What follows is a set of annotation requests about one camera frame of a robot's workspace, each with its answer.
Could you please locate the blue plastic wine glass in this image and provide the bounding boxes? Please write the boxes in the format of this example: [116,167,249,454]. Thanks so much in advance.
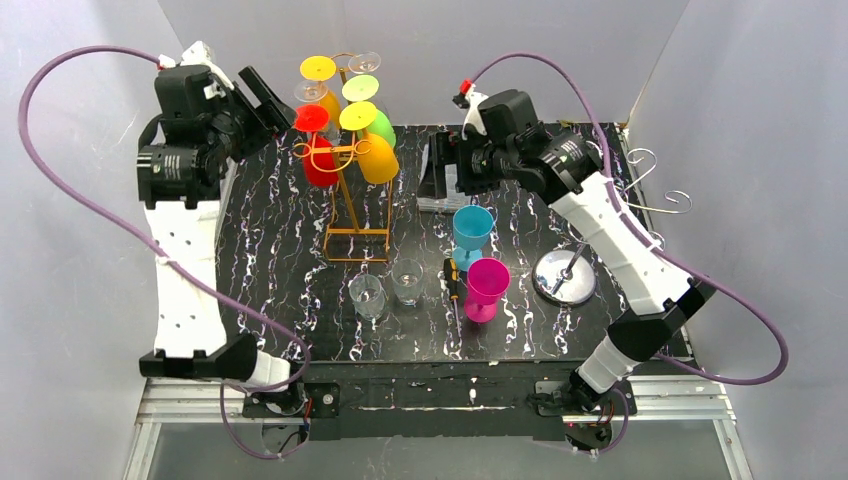
[452,205,494,272]

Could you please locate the red plastic wine glass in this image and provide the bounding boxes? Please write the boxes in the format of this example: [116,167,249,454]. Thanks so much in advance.
[294,104,339,188]

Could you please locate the magenta plastic wine glass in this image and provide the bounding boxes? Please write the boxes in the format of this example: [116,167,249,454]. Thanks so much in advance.
[464,257,511,323]

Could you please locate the clear tumbler glass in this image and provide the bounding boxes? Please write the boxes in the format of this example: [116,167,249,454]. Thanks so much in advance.
[391,258,424,306]
[348,274,386,320]

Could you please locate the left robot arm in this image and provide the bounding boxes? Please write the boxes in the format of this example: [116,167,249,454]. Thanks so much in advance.
[136,65,295,393]

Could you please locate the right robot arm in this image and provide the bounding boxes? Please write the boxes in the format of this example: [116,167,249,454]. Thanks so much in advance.
[418,86,715,410]

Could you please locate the clear wine glass left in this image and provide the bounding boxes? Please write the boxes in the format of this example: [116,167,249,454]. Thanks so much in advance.
[293,79,329,103]

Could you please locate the clear wine glass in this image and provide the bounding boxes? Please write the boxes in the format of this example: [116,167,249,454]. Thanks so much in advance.
[293,79,329,103]
[348,51,382,75]

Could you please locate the orange plastic wine glass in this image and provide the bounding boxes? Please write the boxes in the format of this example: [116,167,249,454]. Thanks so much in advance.
[339,101,399,184]

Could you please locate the yellow foot orange glass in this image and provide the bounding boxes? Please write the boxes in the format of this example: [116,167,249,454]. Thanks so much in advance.
[299,55,342,129]

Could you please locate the green plastic wine glass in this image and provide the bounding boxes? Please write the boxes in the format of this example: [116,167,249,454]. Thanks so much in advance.
[342,74,397,148]

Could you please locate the clear wine glass rear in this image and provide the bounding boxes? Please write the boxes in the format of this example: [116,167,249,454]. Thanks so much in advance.
[348,51,382,75]

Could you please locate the clear plastic compartment box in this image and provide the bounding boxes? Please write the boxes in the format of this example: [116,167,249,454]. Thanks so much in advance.
[416,145,471,214]

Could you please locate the yellow black screwdriver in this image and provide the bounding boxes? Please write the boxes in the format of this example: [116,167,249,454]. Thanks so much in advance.
[443,257,462,339]

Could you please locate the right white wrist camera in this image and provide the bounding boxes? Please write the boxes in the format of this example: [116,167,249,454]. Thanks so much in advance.
[452,78,488,140]

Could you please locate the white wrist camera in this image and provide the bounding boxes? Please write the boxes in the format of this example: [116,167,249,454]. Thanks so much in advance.
[157,40,235,90]
[452,78,488,140]

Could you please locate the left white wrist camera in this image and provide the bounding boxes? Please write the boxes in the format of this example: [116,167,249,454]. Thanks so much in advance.
[157,40,235,90]

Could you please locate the gold wire glass rack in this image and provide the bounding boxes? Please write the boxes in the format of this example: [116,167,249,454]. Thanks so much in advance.
[294,53,395,262]

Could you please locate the silver wire glass stand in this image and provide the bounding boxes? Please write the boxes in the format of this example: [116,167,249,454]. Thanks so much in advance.
[540,140,690,315]

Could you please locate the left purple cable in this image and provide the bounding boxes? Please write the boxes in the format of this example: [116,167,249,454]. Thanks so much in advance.
[17,44,313,461]

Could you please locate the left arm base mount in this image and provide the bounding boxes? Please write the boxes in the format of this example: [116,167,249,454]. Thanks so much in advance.
[241,382,341,455]

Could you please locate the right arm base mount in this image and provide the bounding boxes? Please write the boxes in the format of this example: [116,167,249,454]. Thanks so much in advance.
[526,380,637,458]

